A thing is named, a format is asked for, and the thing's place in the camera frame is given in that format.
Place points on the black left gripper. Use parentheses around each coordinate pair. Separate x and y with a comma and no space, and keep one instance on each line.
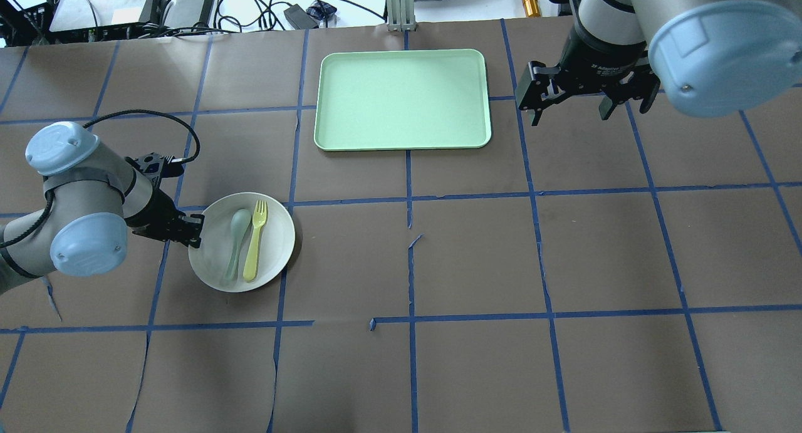
(155,212)

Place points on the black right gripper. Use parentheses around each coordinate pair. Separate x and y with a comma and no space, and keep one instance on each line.
(595,66)

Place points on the pale green plastic spoon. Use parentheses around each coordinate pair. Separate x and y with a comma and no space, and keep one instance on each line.
(239,226)

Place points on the cream round plate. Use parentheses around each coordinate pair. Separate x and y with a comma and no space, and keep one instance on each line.
(210,260)

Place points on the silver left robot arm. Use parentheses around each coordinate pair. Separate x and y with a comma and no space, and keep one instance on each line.
(94,199)

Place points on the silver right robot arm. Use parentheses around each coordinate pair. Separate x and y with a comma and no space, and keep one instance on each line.
(710,57)

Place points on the brass cylinder fitting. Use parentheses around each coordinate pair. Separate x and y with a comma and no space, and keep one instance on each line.
(531,8)

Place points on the light green plastic tray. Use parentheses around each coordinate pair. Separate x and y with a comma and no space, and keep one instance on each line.
(402,100)

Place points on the black power adapter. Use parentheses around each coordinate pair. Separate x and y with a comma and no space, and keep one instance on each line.
(299,19)

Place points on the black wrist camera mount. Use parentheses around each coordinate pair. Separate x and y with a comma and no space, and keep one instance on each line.
(157,167)

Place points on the aluminium frame post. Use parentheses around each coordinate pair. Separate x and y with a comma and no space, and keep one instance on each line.
(400,15)

